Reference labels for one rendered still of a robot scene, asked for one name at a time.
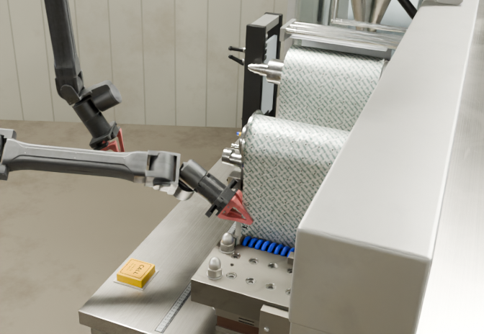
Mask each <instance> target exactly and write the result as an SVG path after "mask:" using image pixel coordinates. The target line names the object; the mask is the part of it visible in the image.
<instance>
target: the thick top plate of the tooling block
mask: <svg viewBox="0 0 484 334"><path fill-rule="evenodd" d="M220 241H221V240H219V242H218V244H217V245H216V246H215V247H214V248H213V250H212V251H211V253H210V254H209V256H208V257H207V258H206V259H205V261H204V262H203V264H202V265H201V266H200V267H199V269H198V270H197V272H196V273H195V275H194V276H193V277H192V278H191V301H193V302H197V303H200V304H204V305H207V306H209V307H214V308H216V309H219V310H223V311H226V312H230V313H233V314H236V315H240V316H243V317H247V318H250V319H252V320H257V321H260V310H261V308H262V306H263V304H265V305H268V306H271V307H276V308H278V309H281V310H286V311H289V305H290V291H291V283H292V269H293V265H291V264H288V263H287V259H288V257H285V256H280V255H277V254H274V253H269V252H266V251H263V250H258V249H255V248H250V247H247V246H244V245H239V244H238V245H237V246H234V247H235V251H234V252H233V253H231V254H224V253H221V252H220V251H219V247H220ZM214 256H216V257H218V258H219V259H220V261H221V266H222V272H223V277H222V278H220V279H217V280H212V279H209V278H207V276H206V272H207V265H208V264H209V260H210V259H211V258H212V257H214Z"/></svg>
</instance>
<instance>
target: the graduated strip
mask: <svg viewBox="0 0 484 334"><path fill-rule="evenodd" d="M235 232H236V221H235V222H234V223H233V224H232V225H231V226H230V228H229V230H228V231H227V233H231V234H233V235H234V233H235ZM190 295H191V282H189V284H188V285H187V287H186V288H185V290H184V291H183V292H182V293H181V295H180V296H179V298H178V299H177V300H176V301H175V303H174V304H173V306H172V307H171V309H170V310H169V311H168V312H167V314H166V315H165V317H164V318H163V319H162V321H161V322H160V323H159V324H158V326H157V328H156V329H155V330H154V331H156V332H159V333H164V332H165V330H166V329H167V327H168V326H169V325H170V323H171V322H172V320H173V319H174V318H175V316H176V315H177V313H178V312H179V310H180V309H181V308H182V306H183V305H184V303H185V302H186V301H187V300H188V298H189V296H190Z"/></svg>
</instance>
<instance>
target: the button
mask: <svg viewBox="0 0 484 334"><path fill-rule="evenodd" d="M155 272H156V269H155V265H154V264H152V263H147V262H144V261H139V260H137V259H134V258H131V259H130V260H129V261H128V262H127V263H126V264H125V265H124V266H123V267H122V268H121V269H120V270H119V271H118V272H117V281H121V282H123V283H126V284H130V285H133V286H137V287H140V288H142V287H143V286H144V285H145V284H146V282H147V281H148V280H149V279H150V278H151V277H152V275H153V274H154V273H155Z"/></svg>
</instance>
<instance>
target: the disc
mask: <svg viewBox="0 0 484 334"><path fill-rule="evenodd" d="M259 114H260V115H264V113H263V112H262V111H261V110H259V109H257V110H256V111H255V112H254V113H253V114H252V115H251V117H250V119H249V121H248V124H247V126H246V130H245V132H244V136H243V142H242V147H241V165H242V169H243V170H244V156H245V147H246V139H247V135H248V131H249V128H250V126H251V123H252V122H253V120H254V118H255V117H256V116H257V115H259Z"/></svg>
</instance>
